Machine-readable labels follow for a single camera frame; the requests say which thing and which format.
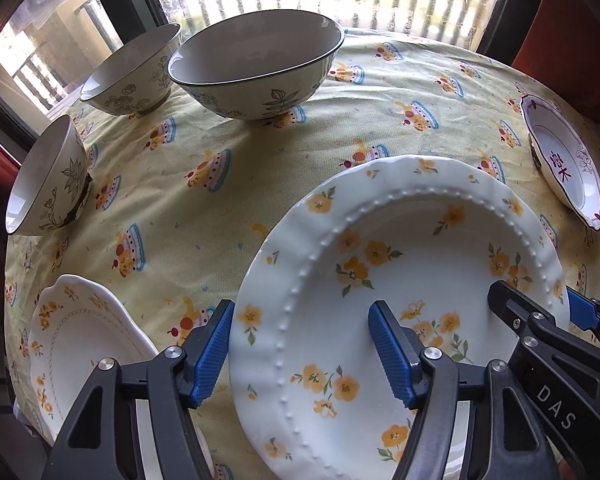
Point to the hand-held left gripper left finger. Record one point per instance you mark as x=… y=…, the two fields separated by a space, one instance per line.
x=211 y=355

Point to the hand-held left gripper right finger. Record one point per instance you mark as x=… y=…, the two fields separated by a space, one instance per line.
x=392 y=355

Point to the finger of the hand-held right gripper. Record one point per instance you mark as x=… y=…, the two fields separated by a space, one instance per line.
x=512 y=305
x=582 y=310

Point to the large yellow flower plate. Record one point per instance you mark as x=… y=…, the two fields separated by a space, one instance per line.
x=340 y=320

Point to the large dark rimmed bowl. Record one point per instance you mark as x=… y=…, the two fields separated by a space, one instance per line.
x=260 y=50

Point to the yellow printed tablecloth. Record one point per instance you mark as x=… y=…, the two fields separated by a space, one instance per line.
x=220 y=230

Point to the small yellow flower plate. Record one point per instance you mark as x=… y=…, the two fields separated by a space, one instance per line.
x=85 y=330

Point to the red rimmed white plate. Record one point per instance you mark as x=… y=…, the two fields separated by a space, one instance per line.
x=560 y=155

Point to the small floral line bowl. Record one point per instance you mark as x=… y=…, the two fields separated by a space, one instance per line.
x=55 y=180

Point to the medium floral line bowl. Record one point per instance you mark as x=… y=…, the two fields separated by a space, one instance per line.
x=130 y=85

